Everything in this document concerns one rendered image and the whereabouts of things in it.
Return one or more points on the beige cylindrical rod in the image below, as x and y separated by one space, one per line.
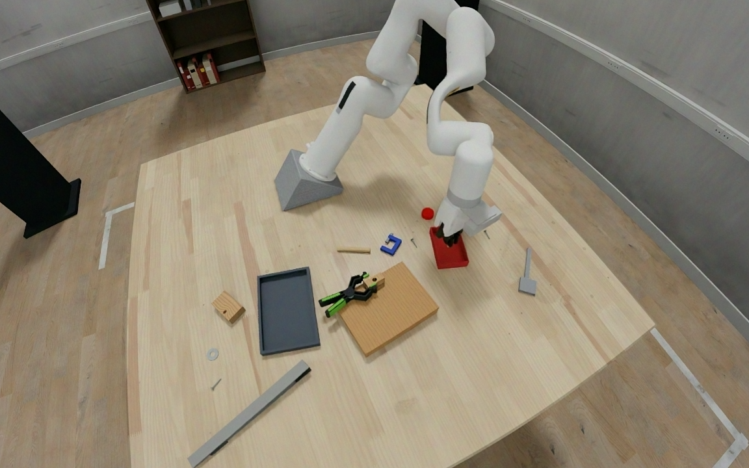
353 249

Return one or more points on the flat wooden board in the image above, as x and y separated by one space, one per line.
400 304

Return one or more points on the red shallow tray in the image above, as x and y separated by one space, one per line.
444 255

